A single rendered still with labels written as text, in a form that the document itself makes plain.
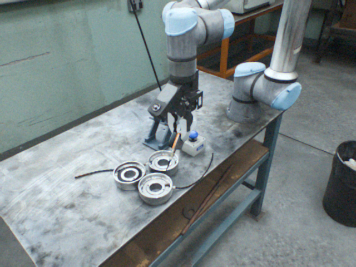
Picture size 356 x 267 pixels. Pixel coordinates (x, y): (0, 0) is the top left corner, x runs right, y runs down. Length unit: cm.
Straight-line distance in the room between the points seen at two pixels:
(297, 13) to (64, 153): 93
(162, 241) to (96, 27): 193
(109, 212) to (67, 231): 12
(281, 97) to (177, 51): 50
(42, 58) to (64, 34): 25
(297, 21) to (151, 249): 90
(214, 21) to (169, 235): 75
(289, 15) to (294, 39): 8
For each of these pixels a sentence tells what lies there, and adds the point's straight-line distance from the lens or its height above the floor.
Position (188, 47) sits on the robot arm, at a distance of 71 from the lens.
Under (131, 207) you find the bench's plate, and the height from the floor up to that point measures 80.
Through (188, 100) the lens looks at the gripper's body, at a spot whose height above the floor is 110.
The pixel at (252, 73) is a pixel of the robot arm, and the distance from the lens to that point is 116.
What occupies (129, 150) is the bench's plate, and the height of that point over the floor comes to 80.
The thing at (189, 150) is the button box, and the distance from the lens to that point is 104.
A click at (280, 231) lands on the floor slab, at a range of 190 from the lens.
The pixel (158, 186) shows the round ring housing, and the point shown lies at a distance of 92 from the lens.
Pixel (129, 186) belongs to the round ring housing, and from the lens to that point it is 92.
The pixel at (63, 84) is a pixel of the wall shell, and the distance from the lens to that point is 255.
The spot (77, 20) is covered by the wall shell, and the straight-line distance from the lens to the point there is 252.
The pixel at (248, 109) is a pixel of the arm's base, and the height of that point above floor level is 86.
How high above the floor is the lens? 147
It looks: 36 degrees down
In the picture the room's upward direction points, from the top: 2 degrees counter-clockwise
